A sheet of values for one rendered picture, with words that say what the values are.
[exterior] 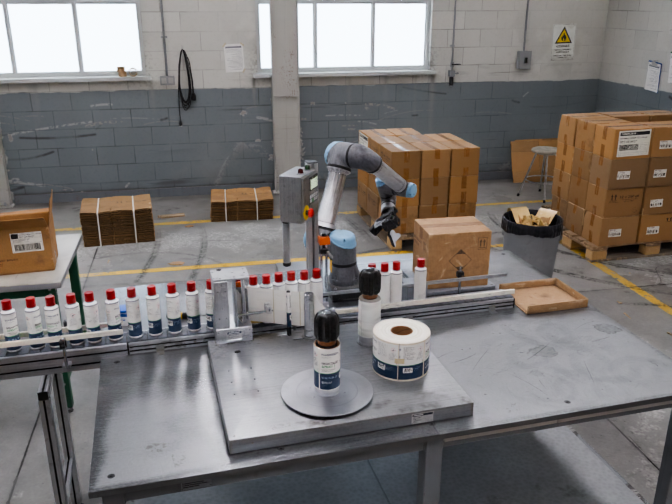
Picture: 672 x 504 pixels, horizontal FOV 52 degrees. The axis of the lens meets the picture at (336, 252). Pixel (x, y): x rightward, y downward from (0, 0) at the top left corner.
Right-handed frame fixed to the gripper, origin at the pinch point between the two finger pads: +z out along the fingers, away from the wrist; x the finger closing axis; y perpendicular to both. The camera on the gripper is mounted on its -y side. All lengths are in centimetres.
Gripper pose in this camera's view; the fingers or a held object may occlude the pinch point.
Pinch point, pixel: (383, 238)
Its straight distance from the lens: 340.2
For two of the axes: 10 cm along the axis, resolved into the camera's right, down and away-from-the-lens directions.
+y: 7.4, -4.8, -4.7
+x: 6.7, 6.1, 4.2
